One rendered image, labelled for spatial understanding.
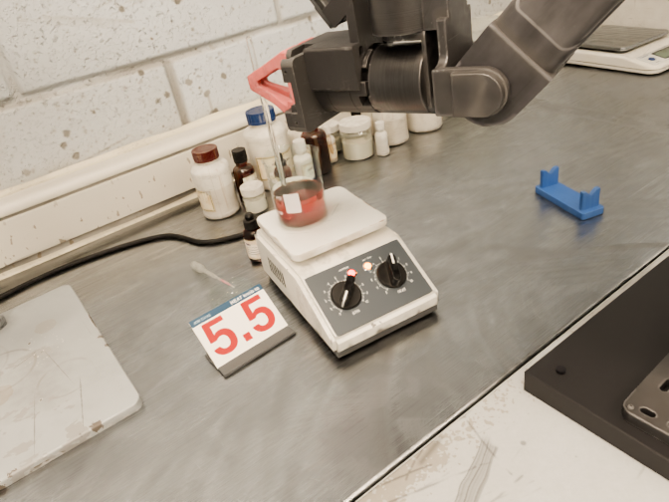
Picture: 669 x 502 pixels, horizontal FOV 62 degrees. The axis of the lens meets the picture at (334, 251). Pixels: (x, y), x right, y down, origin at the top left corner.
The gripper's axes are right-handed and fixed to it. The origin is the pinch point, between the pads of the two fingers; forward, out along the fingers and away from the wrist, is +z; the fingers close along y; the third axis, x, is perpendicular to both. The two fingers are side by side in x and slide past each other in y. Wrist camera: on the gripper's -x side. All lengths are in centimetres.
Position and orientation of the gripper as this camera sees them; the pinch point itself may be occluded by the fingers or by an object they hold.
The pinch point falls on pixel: (258, 81)
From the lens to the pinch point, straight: 59.0
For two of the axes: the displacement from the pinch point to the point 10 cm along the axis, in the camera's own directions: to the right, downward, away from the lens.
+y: -5.4, 5.2, -6.6
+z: -8.2, -1.5, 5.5
